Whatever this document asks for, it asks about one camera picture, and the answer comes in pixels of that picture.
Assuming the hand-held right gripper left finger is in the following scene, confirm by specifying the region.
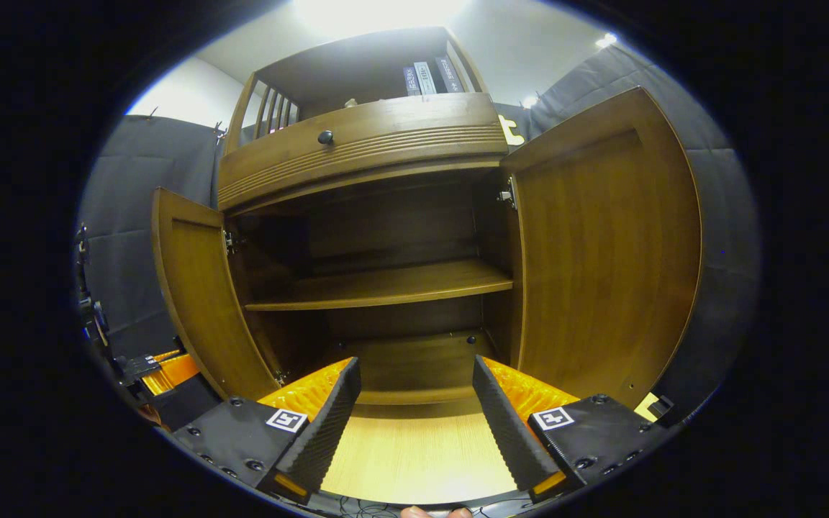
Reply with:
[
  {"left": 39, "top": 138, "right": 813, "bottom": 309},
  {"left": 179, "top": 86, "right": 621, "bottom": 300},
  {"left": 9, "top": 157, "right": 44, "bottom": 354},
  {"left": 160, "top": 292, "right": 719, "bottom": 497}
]
[{"left": 171, "top": 356, "right": 362, "bottom": 504}]

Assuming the wooden inner shelf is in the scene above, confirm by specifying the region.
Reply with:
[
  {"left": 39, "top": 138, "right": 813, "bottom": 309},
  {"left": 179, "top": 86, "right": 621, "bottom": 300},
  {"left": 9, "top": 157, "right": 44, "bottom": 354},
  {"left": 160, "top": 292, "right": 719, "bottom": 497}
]
[{"left": 244, "top": 259, "right": 515, "bottom": 312}]

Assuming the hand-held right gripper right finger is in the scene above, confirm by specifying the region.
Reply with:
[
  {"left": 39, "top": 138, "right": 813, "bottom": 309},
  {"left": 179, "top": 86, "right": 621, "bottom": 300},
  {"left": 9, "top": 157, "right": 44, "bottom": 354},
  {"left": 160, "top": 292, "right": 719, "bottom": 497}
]
[{"left": 472, "top": 354, "right": 678, "bottom": 503}]

